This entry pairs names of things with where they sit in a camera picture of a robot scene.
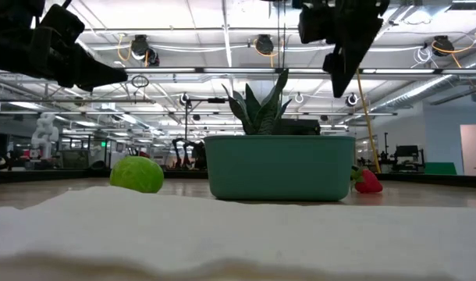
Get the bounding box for green snake plant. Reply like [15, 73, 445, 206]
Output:
[221, 69, 293, 136]

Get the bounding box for black equipment cart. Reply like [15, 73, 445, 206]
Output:
[393, 144, 426, 173]

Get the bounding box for red strawberry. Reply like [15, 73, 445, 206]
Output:
[350, 165, 384, 194]

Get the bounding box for black background robot arms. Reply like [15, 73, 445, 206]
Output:
[171, 137, 208, 171]

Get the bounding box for black ceiling cable reel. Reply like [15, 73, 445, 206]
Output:
[130, 34, 161, 67]
[254, 34, 275, 56]
[432, 34, 452, 58]

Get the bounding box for green board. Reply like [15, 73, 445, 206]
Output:
[424, 162, 458, 176]

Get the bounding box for green lime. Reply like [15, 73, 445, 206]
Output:
[109, 155, 165, 194]

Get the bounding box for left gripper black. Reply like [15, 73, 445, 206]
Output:
[0, 3, 129, 92]

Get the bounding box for teal tupperware container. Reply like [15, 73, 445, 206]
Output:
[203, 134, 357, 202]

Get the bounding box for white folded cloth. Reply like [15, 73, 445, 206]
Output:
[0, 185, 476, 281]

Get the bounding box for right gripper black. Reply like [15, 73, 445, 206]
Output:
[298, 0, 391, 98]

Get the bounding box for black camera stand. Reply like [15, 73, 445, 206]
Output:
[182, 97, 228, 154]

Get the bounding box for yellow hanging cable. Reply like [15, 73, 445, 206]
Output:
[355, 68, 382, 173]

